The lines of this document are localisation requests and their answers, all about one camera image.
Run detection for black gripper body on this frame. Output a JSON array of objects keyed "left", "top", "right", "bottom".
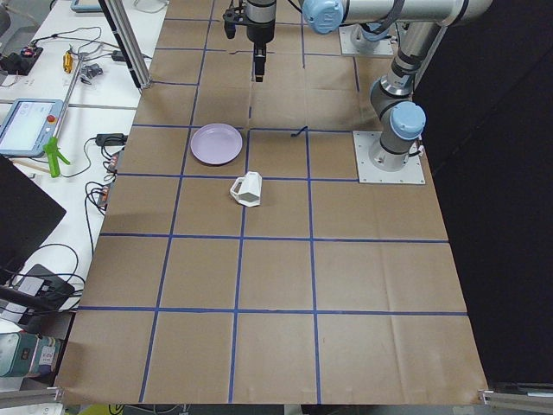
[{"left": 223, "top": 0, "right": 277, "bottom": 42}]

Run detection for white angular mug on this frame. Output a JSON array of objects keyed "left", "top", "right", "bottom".
[{"left": 230, "top": 171, "right": 263, "bottom": 208}]

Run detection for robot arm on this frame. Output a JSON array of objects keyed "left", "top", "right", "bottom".
[{"left": 294, "top": 0, "right": 491, "bottom": 172}]

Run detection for lavender plate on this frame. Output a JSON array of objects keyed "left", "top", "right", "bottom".
[{"left": 190, "top": 124, "right": 243, "bottom": 165}]

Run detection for black power adapter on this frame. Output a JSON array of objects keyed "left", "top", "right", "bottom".
[{"left": 94, "top": 133, "right": 128, "bottom": 147}]

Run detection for long metal rod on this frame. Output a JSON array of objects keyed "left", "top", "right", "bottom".
[{"left": 52, "top": 54, "right": 84, "bottom": 138}]

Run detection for green plastic clamp tool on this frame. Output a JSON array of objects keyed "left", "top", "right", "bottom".
[{"left": 42, "top": 137, "right": 71, "bottom": 178}]

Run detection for teach pendant tablet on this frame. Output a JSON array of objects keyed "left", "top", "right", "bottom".
[{"left": 1, "top": 99, "right": 63, "bottom": 157}]

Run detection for black monitor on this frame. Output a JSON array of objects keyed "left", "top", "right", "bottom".
[{"left": 1, "top": 157, "right": 66, "bottom": 278}]

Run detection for aluminium frame post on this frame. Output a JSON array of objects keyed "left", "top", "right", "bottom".
[{"left": 99, "top": 0, "right": 152, "bottom": 90}]

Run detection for yellow handled tool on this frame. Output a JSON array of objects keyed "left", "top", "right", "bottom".
[{"left": 62, "top": 50, "right": 73, "bottom": 73}]

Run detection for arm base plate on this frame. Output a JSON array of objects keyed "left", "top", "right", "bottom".
[{"left": 353, "top": 131, "right": 426, "bottom": 185}]

